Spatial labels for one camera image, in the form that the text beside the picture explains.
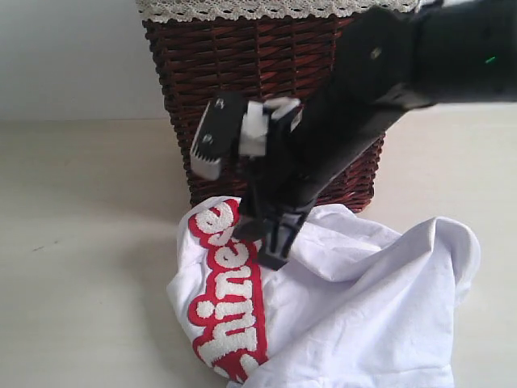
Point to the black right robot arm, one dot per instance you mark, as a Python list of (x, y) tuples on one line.
[(464, 53)]

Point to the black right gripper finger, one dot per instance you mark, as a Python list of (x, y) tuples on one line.
[(281, 232), (252, 227)]

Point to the dark brown wicker basket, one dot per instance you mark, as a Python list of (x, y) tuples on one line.
[(261, 58)]

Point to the white t-shirt with red lettering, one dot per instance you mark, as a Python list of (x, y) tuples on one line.
[(357, 305)]

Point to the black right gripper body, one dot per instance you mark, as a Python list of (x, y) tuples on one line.
[(353, 107)]

